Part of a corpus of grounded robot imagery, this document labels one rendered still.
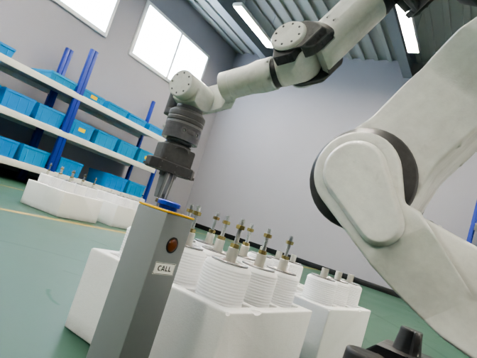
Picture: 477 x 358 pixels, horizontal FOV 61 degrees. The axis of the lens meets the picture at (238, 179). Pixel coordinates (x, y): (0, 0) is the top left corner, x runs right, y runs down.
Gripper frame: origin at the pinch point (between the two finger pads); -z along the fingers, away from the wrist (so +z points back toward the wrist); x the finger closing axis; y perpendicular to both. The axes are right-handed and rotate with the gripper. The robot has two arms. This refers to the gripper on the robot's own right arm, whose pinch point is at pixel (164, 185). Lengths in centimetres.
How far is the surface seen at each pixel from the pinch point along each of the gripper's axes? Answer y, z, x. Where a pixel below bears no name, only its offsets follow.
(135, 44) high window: 580, 230, 170
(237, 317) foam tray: -31.1, -19.1, 5.6
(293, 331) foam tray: -22.7, -22.8, 31.3
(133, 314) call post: -27.9, -21.5, -12.7
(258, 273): -22.6, -11.9, 15.6
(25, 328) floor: 2.0, -36.1, -18.3
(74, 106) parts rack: 474, 79, 89
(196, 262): -15.9, -13.3, 4.3
